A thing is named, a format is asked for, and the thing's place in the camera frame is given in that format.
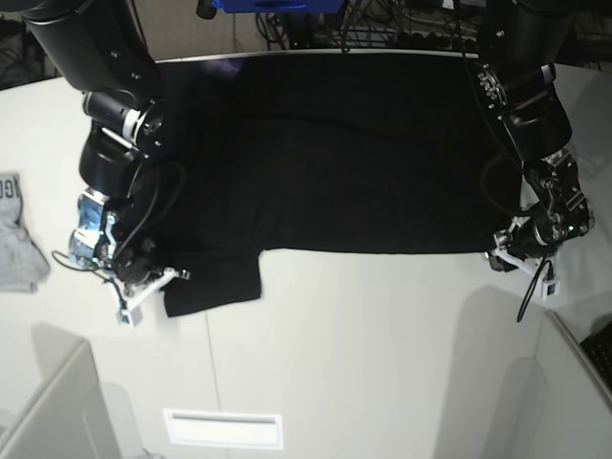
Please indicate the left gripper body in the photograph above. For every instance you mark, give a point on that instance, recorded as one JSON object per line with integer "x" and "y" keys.
{"x": 529, "y": 237}

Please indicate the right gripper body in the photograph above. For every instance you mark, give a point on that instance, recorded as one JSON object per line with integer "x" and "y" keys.
{"x": 135, "y": 263}

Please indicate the black T-shirt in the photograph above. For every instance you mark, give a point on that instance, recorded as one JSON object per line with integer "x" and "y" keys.
{"x": 364, "y": 153}

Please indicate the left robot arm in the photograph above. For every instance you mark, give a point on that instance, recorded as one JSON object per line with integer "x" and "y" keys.
{"x": 514, "y": 80}

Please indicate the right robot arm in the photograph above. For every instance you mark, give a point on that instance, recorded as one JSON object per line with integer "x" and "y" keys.
{"x": 131, "y": 184}

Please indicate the grey folded garment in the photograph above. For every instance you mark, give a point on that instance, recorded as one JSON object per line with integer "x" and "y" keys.
{"x": 23, "y": 265}

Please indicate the black keyboard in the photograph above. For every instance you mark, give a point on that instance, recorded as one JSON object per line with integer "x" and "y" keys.
{"x": 598, "y": 349}

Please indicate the white partition panel left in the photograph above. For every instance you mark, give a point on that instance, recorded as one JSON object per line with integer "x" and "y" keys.
{"x": 66, "y": 416}

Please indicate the blue box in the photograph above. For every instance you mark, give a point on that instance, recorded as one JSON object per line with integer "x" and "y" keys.
{"x": 283, "y": 6}

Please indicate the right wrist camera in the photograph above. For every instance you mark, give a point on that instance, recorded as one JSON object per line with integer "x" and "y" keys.
{"x": 131, "y": 317}

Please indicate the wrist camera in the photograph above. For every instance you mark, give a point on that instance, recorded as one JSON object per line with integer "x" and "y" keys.
{"x": 546, "y": 288}
{"x": 131, "y": 317}

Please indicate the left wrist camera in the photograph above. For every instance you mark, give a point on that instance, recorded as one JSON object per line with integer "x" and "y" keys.
{"x": 546, "y": 288}

